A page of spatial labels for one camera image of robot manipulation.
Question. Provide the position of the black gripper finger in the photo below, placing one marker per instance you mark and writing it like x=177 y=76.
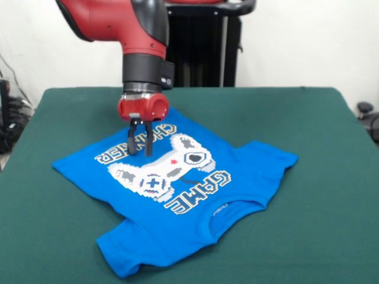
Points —
x=131 y=139
x=149 y=139

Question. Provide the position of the black upright stand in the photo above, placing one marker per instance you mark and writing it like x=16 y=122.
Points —
x=4 y=100

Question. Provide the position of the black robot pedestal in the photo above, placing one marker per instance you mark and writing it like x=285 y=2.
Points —
x=207 y=50

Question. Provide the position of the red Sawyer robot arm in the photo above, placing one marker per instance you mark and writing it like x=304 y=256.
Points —
x=133 y=35

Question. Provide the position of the grey chair base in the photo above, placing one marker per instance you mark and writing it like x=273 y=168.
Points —
x=364 y=107

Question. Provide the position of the blue printed shirt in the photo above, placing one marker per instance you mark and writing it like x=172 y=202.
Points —
x=192 y=230

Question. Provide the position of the dark green table cloth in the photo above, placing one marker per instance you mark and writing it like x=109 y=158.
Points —
x=325 y=207

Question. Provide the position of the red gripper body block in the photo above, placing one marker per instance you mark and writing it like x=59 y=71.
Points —
x=134 y=108

